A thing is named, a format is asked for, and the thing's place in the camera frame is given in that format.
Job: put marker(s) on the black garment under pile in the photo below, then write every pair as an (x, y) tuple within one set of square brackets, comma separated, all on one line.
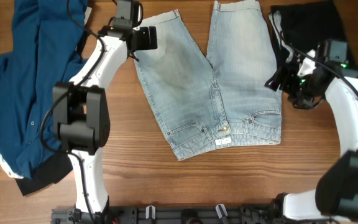
[(50, 172)]

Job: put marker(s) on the dark blue shirt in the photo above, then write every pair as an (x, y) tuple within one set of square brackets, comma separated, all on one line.
[(45, 36)]

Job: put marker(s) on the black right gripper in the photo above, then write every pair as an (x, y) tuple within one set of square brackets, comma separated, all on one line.
[(282, 81)]

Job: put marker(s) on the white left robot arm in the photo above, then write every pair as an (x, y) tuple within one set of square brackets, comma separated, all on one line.
[(80, 109)]

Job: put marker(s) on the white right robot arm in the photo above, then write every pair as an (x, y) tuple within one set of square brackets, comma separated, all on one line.
[(325, 74)]

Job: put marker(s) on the folded black shorts white stripes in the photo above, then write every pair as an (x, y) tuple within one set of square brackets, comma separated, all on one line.
[(304, 26)]

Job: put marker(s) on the light blue denim shorts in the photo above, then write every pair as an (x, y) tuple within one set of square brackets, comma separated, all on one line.
[(208, 101)]

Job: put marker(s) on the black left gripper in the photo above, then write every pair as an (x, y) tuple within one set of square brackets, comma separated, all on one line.
[(146, 40)]

